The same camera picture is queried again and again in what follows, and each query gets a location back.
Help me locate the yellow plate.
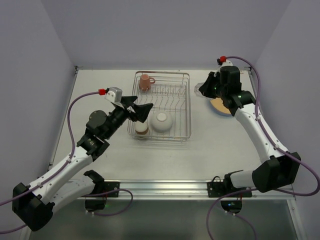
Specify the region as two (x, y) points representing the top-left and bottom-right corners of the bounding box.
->
(209, 98), (231, 114)

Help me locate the pink mug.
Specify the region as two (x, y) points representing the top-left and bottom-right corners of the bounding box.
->
(139, 73), (156, 92)

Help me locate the clear drinking glass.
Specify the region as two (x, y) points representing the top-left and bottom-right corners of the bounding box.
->
(194, 82), (206, 98)

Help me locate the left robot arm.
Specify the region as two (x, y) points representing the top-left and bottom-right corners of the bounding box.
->
(11, 96), (154, 232)

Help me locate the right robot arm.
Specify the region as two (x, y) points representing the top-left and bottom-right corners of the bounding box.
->
(198, 65), (300, 193)

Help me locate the white and brown cup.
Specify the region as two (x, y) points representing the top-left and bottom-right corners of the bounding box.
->
(134, 121), (149, 135)

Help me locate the white bowl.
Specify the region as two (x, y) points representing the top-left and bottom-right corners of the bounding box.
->
(150, 111), (173, 133)

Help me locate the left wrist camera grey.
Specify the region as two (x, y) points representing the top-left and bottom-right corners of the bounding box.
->
(105, 87), (123, 104)

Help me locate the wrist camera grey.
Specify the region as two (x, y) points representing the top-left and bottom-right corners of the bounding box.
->
(218, 56), (233, 67)
(105, 87), (123, 104)

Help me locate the metal wire dish rack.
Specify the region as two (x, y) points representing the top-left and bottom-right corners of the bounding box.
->
(127, 70), (191, 142)

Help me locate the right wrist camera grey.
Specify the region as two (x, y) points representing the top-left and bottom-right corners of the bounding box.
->
(218, 56), (233, 67)

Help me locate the aluminium front rail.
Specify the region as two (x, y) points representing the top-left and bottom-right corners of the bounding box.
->
(32, 178), (296, 201)

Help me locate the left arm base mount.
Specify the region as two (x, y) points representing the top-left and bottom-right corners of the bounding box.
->
(84, 181), (120, 212)

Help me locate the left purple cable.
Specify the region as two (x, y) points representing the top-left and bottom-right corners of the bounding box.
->
(0, 88), (134, 233)

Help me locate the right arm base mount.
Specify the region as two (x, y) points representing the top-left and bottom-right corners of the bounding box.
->
(206, 176), (253, 214)

